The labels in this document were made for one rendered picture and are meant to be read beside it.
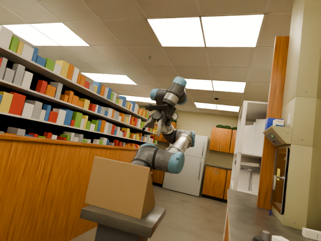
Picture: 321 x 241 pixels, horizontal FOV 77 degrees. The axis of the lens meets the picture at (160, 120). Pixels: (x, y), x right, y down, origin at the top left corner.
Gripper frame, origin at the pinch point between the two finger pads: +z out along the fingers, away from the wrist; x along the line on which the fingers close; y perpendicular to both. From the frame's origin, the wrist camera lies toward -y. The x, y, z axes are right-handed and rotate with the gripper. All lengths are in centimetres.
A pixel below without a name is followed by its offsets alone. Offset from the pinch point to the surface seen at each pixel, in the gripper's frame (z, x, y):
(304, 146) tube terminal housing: -38, -43, 73
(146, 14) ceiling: -124, 117, 3
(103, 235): 50, -7, 0
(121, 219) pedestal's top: 37.9, -16.2, -2.9
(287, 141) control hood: -37, -36, 68
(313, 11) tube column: -121, -30, 47
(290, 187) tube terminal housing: -13, -43, 78
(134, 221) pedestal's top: 36.2, -19.2, 1.4
